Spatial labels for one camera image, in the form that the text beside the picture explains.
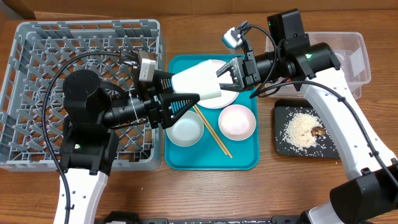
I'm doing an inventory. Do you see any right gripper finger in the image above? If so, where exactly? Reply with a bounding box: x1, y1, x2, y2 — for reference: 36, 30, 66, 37
216, 56, 245, 77
220, 83, 245, 92

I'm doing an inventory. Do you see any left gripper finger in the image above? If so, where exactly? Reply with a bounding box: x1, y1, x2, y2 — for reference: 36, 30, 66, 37
159, 93, 200, 129
152, 70, 174, 95

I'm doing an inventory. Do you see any grey-green bowl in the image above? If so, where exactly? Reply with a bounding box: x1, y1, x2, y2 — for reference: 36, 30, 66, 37
166, 111, 204, 147

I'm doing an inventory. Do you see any pink small bowl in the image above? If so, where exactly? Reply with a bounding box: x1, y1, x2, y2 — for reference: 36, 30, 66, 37
218, 105, 257, 141

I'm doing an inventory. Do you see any white cup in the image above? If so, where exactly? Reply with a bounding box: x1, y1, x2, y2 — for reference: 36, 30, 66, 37
171, 60, 221, 100

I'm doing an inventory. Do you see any pile of rice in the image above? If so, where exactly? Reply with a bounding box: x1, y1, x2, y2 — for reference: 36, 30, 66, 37
278, 107, 338, 156

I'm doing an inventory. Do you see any brown food scrap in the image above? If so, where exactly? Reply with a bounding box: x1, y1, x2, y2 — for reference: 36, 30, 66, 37
311, 126, 326, 138

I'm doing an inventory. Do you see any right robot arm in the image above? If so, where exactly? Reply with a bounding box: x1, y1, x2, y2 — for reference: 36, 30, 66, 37
217, 9, 397, 223

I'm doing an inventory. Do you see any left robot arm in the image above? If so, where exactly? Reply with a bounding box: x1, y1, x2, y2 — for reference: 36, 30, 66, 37
54, 70, 200, 223

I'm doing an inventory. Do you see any grey dishwasher rack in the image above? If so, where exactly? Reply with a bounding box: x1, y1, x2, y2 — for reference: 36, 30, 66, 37
1, 19, 165, 172

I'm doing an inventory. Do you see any large white plate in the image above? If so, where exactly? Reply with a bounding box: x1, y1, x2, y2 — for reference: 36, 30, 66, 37
198, 72, 239, 109

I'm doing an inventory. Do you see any upper wooden chopstick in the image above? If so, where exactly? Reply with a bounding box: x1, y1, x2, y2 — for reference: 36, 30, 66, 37
194, 105, 233, 159

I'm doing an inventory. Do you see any wooden chopstick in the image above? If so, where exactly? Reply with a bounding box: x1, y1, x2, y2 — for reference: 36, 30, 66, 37
192, 105, 228, 156
194, 105, 233, 159

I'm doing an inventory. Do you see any lower wooden chopstick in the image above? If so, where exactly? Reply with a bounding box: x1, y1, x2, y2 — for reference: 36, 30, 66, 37
192, 105, 228, 156

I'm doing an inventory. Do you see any teal plastic tray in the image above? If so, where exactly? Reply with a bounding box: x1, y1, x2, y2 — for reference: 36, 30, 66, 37
164, 55, 260, 170

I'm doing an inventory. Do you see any black rectangular tray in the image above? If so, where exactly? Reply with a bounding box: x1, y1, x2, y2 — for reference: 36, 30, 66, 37
273, 98, 343, 159

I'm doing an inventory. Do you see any clear plastic bin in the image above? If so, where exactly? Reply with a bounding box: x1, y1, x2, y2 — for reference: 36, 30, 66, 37
263, 31, 372, 100

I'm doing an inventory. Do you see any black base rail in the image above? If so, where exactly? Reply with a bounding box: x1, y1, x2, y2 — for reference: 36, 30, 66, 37
94, 215, 300, 224

